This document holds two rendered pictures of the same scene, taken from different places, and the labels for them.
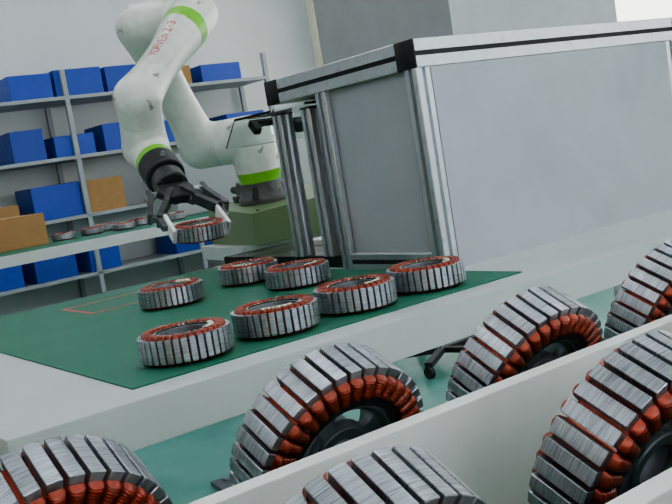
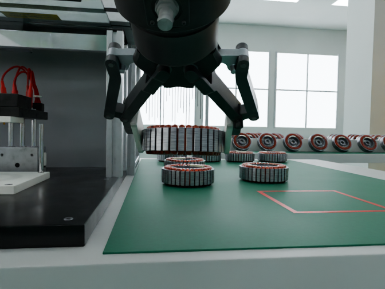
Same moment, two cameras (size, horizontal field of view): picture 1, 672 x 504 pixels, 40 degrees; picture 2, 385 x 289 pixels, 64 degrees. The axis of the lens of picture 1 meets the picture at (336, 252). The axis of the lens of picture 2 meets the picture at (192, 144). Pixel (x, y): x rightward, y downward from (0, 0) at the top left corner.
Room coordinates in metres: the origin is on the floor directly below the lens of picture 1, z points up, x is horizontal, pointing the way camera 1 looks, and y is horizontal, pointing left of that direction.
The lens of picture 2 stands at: (2.31, 0.48, 0.86)
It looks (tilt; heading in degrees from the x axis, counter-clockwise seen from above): 2 degrees down; 208
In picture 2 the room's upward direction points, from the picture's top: 1 degrees clockwise
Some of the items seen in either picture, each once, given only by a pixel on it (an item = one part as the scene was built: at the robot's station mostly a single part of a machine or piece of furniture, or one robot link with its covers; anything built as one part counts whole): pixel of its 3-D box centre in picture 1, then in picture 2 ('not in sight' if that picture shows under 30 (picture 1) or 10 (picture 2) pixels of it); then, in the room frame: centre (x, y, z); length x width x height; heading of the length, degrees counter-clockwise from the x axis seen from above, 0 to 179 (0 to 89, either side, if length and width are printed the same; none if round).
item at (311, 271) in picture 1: (297, 273); (184, 165); (1.57, 0.07, 0.77); 0.11 x 0.11 x 0.04
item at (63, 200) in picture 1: (49, 202); not in sight; (8.00, 2.35, 0.92); 0.42 x 0.42 x 0.29; 36
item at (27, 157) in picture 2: not in sight; (22, 159); (1.91, -0.12, 0.80); 0.07 x 0.05 x 0.06; 125
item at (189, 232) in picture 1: (200, 230); (183, 141); (1.94, 0.27, 0.85); 0.11 x 0.11 x 0.04
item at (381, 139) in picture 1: (383, 176); (132, 113); (1.58, -0.10, 0.91); 0.28 x 0.03 x 0.32; 35
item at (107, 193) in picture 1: (96, 195); not in sight; (8.26, 2.01, 0.92); 0.40 x 0.36 x 0.28; 35
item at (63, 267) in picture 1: (47, 267); not in sight; (7.93, 2.45, 0.38); 0.42 x 0.36 x 0.21; 36
